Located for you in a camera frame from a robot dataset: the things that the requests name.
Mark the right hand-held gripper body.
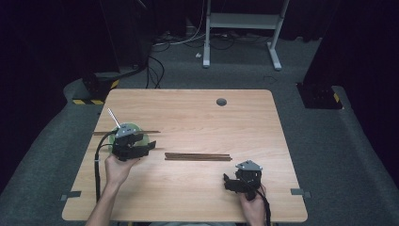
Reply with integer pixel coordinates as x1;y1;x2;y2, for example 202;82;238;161
235;159;263;202

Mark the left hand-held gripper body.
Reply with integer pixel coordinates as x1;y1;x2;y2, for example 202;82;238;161
111;124;139;162

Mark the light green bowl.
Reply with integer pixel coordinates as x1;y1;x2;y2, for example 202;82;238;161
107;121;142;153

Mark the person's left hand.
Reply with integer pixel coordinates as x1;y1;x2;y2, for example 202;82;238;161
104;154;140;189

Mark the person's right hand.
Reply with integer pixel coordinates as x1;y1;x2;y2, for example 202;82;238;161
240;185;267;222

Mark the metal spoon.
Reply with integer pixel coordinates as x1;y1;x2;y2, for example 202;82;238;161
107;107;121;129

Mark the grey tape strip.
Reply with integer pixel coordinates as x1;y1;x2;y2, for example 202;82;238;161
59;190;83;202
290;187;312;200

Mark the black stand base striped edge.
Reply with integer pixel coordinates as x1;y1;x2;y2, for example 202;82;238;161
72;71;121;106

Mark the black stand base yellow mark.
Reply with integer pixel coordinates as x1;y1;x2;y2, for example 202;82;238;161
295;82;343;110

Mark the white metal stand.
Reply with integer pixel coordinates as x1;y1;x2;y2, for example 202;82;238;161
201;0;290;72

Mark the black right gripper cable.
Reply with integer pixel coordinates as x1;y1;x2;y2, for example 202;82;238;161
255;185;272;226

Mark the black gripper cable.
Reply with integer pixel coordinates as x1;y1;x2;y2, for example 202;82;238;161
93;130;119;203
255;185;272;226

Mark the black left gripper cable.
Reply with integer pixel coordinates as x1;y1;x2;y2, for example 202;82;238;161
93;130;119;203

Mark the black floor cable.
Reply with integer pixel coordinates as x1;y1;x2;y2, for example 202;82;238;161
145;56;166;89

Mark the white floor cable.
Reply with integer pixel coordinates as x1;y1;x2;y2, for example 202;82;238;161
153;0;208;48

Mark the tangle of black cables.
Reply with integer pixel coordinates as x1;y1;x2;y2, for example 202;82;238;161
210;31;271;51

